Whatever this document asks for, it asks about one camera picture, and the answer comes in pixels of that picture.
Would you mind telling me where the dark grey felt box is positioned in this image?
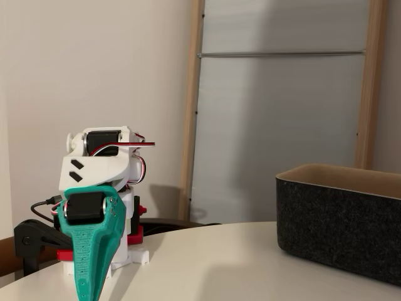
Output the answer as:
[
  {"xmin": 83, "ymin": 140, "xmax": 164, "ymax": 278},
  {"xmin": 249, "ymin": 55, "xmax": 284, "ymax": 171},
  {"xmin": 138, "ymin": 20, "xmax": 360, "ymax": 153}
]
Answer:
[{"xmin": 275, "ymin": 162, "xmax": 401, "ymax": 287}]

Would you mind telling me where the black clamp red pad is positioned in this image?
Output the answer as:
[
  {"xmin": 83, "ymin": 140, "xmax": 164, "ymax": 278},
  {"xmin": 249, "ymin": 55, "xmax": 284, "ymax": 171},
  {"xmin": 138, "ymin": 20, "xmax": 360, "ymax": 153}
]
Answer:
[
  {"xmin": 14, "ymin": 219, "xmax": 76, "ymax": 277},
  {"xmin": 127, "ymin": 196, "xmax": 147, "ymax": 246}
]

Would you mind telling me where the wood framed frosted panel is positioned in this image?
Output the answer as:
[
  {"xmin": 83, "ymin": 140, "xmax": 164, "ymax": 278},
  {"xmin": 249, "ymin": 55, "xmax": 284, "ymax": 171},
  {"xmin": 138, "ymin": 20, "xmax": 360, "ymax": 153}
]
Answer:
[{"xmin": 178, "ymin": 0, "xmax": 389, "ymax": 225}]

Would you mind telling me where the metal rod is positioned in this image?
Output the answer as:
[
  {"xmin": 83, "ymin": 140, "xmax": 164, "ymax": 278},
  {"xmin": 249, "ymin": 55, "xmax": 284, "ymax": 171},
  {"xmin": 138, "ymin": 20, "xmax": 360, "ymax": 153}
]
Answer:
[{"xmin": 197, "ymin": 49, "xmax": 367, "ymax": 60}]

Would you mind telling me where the red white black servo cable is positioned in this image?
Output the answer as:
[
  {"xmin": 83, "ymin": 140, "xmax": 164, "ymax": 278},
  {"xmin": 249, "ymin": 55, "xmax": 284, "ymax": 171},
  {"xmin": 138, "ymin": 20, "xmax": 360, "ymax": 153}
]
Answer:
[
  {"xmin": 90, "ymin": 140, "xmax": 156, "ymax": 157},
  {"xmin": 49, "ymin": 203, "xmax": 66, "ymax": 218},
  {"xmin": 128, "ymin": 156, "xmax": 148, "ymax": 186}
]

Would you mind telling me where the black usb cable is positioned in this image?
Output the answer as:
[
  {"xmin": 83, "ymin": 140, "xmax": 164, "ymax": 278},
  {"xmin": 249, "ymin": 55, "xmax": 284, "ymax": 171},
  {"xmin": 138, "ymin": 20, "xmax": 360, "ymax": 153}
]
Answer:
[{"xmin": 30, "ymin": 194, "xmax": 65, "ymax": 227}]

